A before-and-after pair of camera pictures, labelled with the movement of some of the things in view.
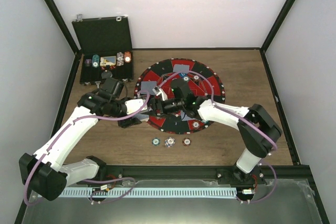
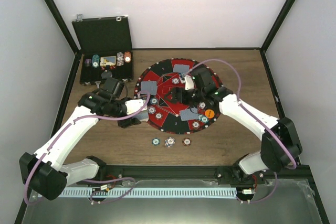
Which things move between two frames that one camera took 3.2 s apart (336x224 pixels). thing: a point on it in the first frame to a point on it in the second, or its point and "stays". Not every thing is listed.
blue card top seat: x=180 y=68 stays
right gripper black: x=164 y=109 to x=182 y=100
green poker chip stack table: x=156 y=141 stays
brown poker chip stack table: x=187 y=141 stays
